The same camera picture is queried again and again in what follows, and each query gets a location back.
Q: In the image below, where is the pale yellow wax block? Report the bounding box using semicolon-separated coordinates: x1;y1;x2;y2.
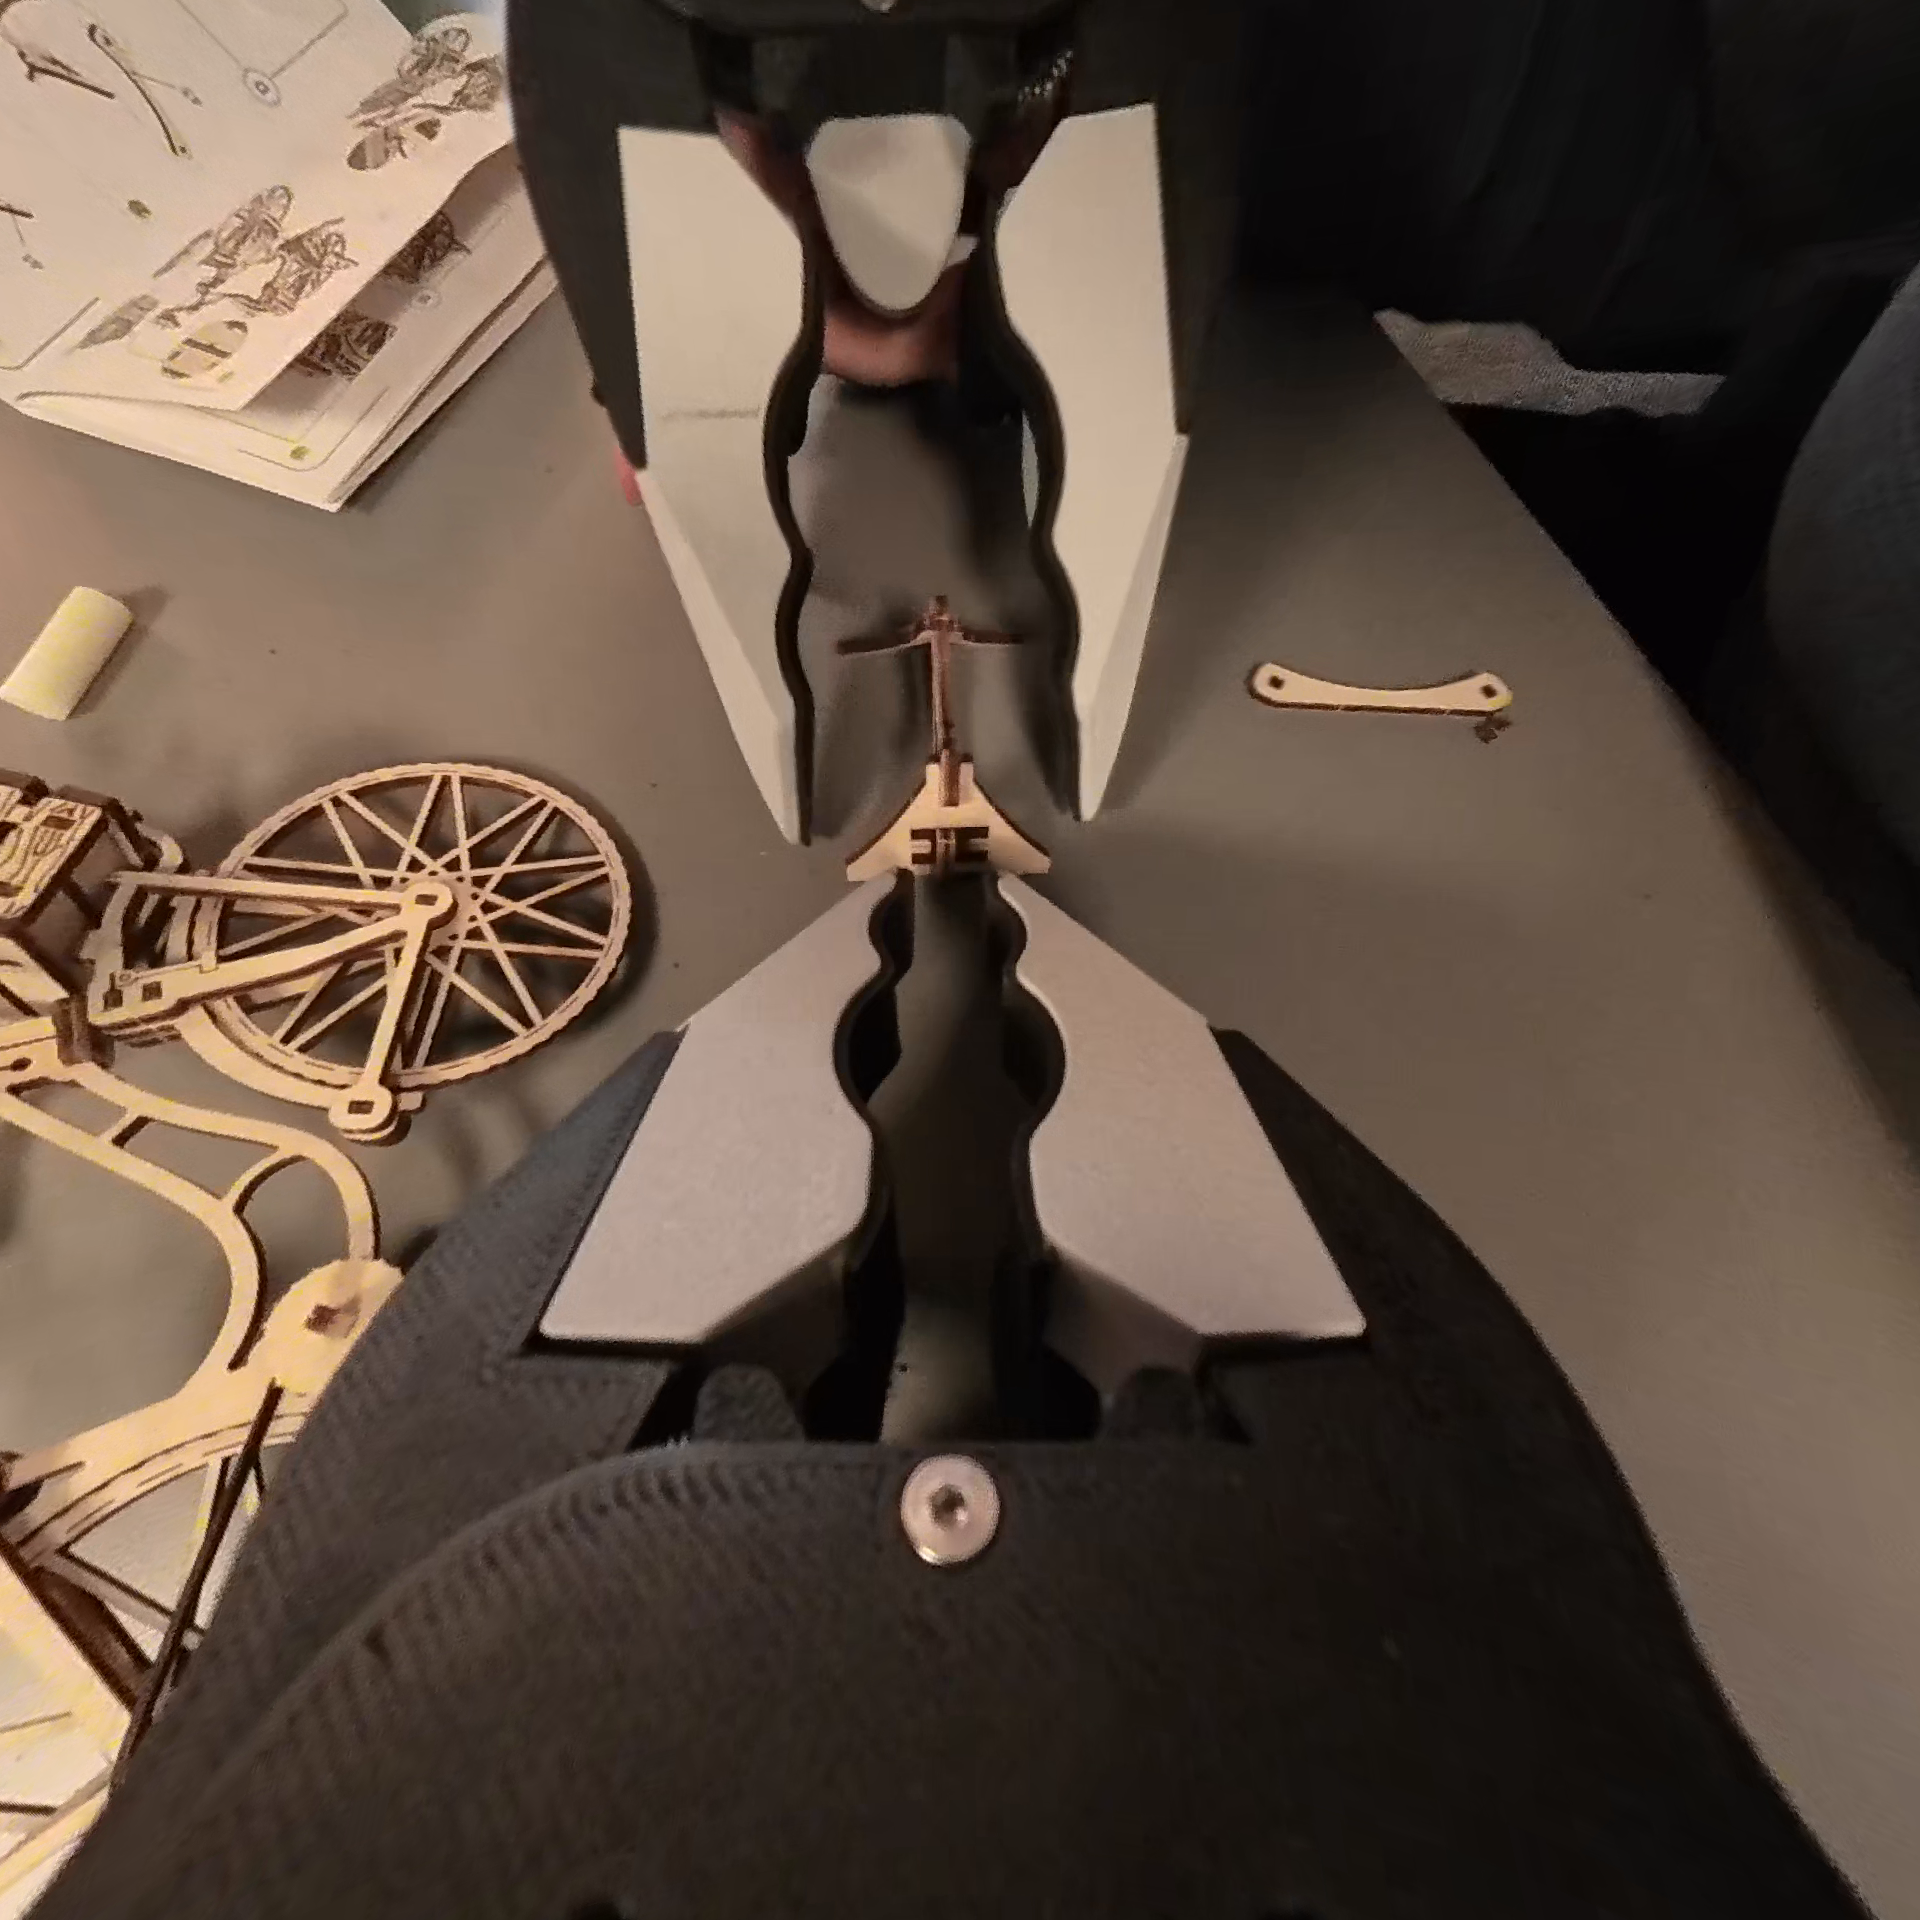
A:
0;587;135;720

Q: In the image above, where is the wooden bicycle model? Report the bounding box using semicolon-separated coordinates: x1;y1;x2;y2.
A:
0;762;643;1920

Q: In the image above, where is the white instruction booklet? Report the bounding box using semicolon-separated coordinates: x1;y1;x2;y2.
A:
0;0;560;513

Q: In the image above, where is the person's right hand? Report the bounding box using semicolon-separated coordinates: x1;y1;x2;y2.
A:
826;278;971;388

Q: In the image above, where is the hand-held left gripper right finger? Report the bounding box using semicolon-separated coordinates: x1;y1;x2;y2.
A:
983;873;1367;1446

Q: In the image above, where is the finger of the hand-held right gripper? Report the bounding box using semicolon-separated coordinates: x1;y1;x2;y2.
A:
618;127;826;841
983;107;1197;826

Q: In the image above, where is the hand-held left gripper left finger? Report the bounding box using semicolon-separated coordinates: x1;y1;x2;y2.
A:
535;873;921;1446

